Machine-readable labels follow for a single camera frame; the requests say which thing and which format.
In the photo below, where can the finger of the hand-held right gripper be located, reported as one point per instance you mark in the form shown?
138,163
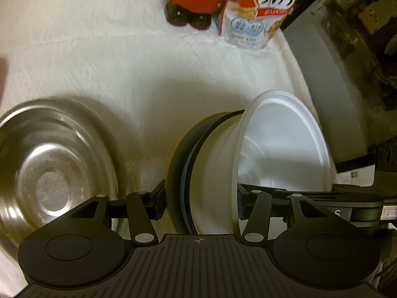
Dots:
279,189

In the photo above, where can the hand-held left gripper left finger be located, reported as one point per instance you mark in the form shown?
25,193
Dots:
159,197

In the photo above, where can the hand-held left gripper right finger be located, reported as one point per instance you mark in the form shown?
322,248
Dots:
248,205

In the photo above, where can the olive green bowl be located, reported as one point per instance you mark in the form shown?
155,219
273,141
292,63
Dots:
174,192

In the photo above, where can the black rimmed white bowl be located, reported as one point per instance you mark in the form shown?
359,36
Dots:
190,173

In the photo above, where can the large white plastic bowl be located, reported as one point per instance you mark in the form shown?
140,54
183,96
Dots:
279,146

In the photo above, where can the white paper sheet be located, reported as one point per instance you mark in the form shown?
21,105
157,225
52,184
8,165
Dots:
356,177

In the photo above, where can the stainless steel bowl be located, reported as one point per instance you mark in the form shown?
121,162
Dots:
46,161

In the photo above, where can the white fluffy mat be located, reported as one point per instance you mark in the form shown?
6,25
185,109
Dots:
124,59

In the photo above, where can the red cereal packet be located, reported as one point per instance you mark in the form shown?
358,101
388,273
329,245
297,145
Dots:
248,28

